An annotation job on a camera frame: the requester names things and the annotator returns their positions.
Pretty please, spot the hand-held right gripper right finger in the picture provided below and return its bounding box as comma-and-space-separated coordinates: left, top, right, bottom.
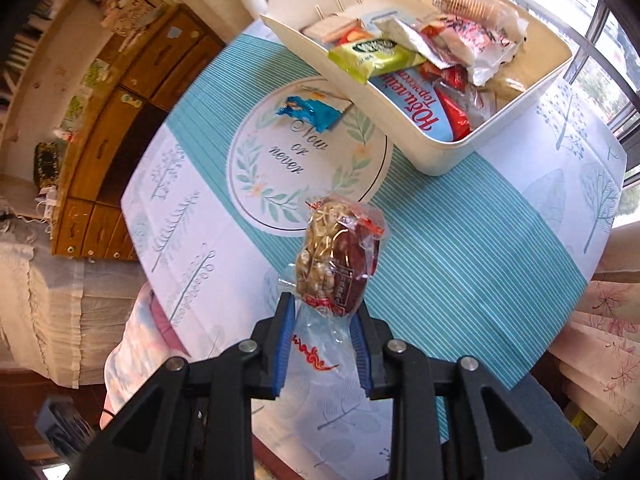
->
348, 300, 551, 480

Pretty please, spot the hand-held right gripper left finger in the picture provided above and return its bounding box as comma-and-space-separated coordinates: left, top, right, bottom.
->
102, 291, 297, 480

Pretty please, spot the date walnut snack packet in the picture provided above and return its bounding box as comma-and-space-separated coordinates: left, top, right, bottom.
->
285, 195, 387, 396

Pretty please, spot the white plastic bin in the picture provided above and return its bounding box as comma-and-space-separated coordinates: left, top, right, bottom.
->
260, 0, 573, 177

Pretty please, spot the green snack packet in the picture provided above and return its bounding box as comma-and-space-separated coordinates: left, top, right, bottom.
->
327, 37, 427, 81

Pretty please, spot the small red white snack packet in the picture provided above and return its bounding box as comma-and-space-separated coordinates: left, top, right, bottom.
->
337, 27, 373, 46

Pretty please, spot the beige wafer packet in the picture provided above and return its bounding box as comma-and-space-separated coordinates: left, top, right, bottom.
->
301, 15, 362, 45

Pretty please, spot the white red rice cracker packet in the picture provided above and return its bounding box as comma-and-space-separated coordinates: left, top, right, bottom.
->
419, 10, 528, 86

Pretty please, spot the printed teal white tablecloth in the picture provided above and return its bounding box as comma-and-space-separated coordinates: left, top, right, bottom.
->
120, 10, 628, 480

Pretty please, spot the pastel floral blanket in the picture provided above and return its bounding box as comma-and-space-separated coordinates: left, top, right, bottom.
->
102, 280, 191, 431

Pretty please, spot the white lace furniture cover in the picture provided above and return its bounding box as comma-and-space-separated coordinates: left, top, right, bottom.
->
0, 195, 146, 391

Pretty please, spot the blue snack bar packet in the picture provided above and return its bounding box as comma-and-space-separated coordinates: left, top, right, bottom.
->
274, 95, 355, 127

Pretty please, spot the wooden desk with drawers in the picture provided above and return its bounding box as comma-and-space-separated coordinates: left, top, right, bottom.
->
50, 2, 226, 261

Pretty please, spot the dark patterned box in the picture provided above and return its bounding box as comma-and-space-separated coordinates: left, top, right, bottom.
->
34, 142, 63, 188

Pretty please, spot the green picture card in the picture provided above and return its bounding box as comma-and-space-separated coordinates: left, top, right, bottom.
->
62, 92, 86, 123
80, 57, 108, 88

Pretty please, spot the wooden bookshelf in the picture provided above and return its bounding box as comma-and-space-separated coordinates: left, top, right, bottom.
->
0, 0, 171, 196

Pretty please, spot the row of books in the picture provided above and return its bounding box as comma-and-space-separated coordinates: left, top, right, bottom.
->
7, 0, 61, 76

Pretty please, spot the window with metal bars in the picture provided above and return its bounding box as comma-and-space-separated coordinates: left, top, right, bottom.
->
520, 0, 640, 231

